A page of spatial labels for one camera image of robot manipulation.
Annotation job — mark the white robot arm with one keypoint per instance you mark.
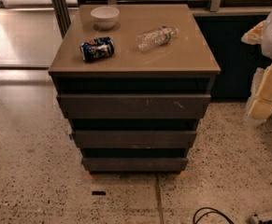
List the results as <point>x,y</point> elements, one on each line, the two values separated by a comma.
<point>266,46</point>

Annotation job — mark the top drawer front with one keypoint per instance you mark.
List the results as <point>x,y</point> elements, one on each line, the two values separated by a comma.
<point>133,106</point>

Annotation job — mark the brown drawer cabinet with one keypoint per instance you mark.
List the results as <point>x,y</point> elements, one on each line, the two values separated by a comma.
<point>184,65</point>

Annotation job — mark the crushed blue soda can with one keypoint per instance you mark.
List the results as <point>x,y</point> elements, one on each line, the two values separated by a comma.
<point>96,49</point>

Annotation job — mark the bottom drawer front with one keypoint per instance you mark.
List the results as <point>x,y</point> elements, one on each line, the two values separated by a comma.
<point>134,164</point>

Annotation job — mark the white ceramic bowl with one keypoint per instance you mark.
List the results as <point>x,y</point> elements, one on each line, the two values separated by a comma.
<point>105,17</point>

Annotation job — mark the drawer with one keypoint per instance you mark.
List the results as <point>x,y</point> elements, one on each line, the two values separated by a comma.
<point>134,164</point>
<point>134,139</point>
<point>133,106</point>

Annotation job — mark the grey power strip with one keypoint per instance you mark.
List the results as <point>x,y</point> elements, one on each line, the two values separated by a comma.
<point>261,218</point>

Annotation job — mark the dark low cabinet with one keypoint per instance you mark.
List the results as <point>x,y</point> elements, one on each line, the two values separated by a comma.
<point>238,61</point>

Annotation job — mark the clear plastic water bottle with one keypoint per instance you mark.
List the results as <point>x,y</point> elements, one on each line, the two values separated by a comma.
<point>155,38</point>

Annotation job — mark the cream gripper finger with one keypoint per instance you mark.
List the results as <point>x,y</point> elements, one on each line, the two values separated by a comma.
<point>259,105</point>
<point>255,35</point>

